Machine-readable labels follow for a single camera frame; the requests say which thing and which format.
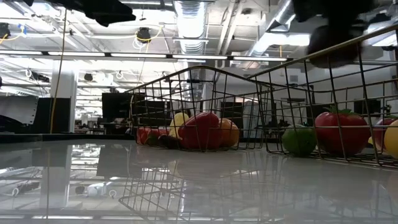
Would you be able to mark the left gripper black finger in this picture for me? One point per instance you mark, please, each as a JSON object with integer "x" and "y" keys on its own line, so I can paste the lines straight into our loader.
{"x": 112, "y": 14}

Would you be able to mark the dark red toy apple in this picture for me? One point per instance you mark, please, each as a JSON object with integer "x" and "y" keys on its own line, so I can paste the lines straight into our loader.
{"x": 335, "y": 53}

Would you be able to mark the red toy tomato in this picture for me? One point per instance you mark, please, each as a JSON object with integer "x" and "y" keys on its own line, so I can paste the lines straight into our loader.
{"x": 342, "y": 133}

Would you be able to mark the yellow toy corn cob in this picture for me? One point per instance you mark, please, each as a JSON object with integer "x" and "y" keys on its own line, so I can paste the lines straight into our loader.
{"x": 178, "y": 123}

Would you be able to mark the green toy cucumber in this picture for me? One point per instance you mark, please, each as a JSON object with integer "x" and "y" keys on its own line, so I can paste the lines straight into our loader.
{"x": 154, "y": 140}

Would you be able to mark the green toy lime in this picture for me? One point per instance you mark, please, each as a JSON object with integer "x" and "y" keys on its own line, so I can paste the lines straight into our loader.
{"x": 298, "y": 141}

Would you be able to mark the small purple toy eggplant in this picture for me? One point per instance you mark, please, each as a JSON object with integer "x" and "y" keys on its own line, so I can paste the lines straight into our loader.
{"x": 169, "y": 142}

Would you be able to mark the yellow orange toy mango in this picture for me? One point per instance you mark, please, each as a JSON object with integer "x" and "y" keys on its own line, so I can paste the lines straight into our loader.
{"x": 392, "y": 140}

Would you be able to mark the red toy bell pepper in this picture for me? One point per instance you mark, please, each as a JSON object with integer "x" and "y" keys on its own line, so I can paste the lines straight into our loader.
{"x": 199, "y": 130}

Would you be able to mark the orange toy bell pepper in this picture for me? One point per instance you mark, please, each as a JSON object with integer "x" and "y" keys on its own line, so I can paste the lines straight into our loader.
{"x": 230, "y": 132}

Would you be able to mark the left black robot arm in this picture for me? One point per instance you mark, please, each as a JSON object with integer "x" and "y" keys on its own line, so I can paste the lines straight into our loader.
{"x": 28, "y": 2}

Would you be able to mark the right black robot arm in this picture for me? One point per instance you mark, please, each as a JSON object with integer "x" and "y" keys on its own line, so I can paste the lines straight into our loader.
{"x": 379, "y": 18}

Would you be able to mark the black ceiling dome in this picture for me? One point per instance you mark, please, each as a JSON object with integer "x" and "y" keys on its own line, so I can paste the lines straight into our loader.
{"x": 144, "y": 35}

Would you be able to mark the long ceiling light strip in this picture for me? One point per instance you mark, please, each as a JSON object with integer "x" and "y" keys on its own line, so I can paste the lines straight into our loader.
{"x": 136, "y": 55}

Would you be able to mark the white building pillar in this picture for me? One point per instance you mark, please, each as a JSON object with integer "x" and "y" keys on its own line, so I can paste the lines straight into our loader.
{"x": 66, "y": 93}

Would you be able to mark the black panel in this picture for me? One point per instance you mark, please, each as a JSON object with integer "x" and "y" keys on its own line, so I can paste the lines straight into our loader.
{"x": 116, "y": 105}

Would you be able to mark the black monitor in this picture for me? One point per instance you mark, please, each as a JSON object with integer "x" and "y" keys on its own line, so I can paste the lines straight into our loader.
{"x": 373, "y": 107}

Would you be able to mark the grey perforated panel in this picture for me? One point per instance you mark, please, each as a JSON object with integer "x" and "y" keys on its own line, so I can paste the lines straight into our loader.
{"x": 18, "y": 109}

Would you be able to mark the smooth silver ventilation duct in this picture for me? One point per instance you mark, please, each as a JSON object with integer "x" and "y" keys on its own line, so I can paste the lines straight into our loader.
{"x": 273, "y": 25}

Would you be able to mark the ribbed silver ventilation duct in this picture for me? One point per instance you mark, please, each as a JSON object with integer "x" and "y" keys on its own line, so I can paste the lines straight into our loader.
{"x": 189, "y": 25}

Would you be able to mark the black metal table frame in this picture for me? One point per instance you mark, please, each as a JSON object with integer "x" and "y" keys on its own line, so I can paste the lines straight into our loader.
{"x": 62, "y": 137}

